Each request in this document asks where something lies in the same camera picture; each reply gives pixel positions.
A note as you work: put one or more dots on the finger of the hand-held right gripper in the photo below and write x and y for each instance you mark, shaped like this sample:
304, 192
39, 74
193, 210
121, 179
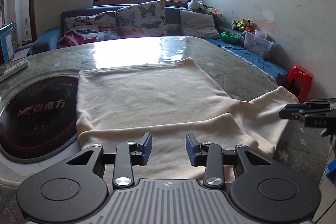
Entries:
288, 114
294, 107

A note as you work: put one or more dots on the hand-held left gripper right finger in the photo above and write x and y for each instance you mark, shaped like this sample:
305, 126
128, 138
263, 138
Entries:
191, 148

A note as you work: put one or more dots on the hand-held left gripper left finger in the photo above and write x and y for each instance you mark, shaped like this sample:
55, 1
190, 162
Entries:
145, 146

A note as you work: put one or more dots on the cream knit garment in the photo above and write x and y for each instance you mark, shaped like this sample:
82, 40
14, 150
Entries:
152, 98

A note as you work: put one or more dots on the red plastic stool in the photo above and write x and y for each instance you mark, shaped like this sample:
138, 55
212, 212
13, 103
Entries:
299, 79

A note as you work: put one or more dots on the blue plastic item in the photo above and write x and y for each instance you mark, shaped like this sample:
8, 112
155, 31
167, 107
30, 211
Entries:
331, 171

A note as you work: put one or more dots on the blue sofa sheet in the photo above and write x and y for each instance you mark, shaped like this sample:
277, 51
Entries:
252, 61

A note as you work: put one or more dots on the clear plastic storage box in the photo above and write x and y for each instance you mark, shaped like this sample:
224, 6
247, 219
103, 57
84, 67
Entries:
258, 47

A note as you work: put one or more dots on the small clear plastic box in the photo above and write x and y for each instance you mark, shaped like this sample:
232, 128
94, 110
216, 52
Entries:
261, 34

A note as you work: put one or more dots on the green plastic bowl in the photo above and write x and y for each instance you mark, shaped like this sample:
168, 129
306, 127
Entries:
229, 37

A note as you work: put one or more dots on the green yellow plush toy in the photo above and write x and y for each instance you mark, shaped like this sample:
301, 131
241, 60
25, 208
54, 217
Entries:
242, 24

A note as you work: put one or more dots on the round black induction cooktop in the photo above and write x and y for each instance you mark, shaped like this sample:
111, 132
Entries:
39, 119

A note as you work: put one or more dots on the flat butterfly print cushion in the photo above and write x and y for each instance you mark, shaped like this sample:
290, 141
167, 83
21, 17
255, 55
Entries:
105, 35

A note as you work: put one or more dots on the plain grey cushion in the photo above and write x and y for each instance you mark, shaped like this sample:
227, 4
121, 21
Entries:
199, 24

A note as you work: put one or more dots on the pink plush toy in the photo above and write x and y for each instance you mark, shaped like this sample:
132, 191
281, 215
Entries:
214, 11

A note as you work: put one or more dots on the pink crumpled cloth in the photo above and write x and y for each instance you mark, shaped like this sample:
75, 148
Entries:
73, 39

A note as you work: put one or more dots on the panda plush toy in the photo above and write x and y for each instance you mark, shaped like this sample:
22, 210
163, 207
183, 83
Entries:
195, 4

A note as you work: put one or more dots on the blue corner sofa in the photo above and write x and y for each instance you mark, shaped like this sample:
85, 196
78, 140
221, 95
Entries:
44, 39

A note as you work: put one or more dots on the grey remote control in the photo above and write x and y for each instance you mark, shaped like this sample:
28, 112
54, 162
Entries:
13, 70

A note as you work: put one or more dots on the blue white small cabinet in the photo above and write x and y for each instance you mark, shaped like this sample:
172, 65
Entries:
6, 43

